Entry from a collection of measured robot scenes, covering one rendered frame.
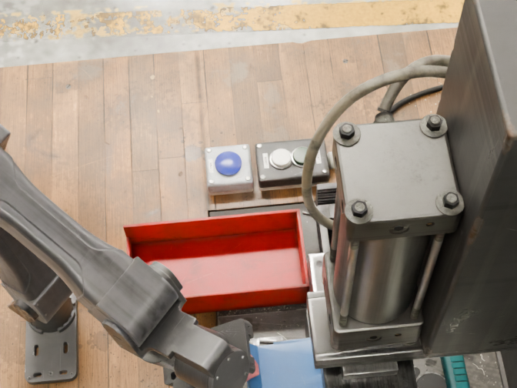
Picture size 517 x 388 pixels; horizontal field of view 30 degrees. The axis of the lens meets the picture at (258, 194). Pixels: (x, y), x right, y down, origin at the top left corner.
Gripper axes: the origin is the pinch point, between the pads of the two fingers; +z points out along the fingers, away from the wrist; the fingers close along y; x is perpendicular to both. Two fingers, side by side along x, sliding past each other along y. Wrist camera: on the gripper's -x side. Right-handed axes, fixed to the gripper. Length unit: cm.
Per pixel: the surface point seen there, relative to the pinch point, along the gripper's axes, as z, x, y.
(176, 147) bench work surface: 6.5, 39.7, -12.6
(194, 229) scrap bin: 3.7, 23.6, -9.0
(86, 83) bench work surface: 0, 54, -24
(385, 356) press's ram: -7.5, -5.5, 21.0
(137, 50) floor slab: 80, 126, -72
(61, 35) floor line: 69, 133, -90
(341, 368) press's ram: -7.7, -5.4, 15.8
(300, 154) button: 12.5, 33.8, 5.2
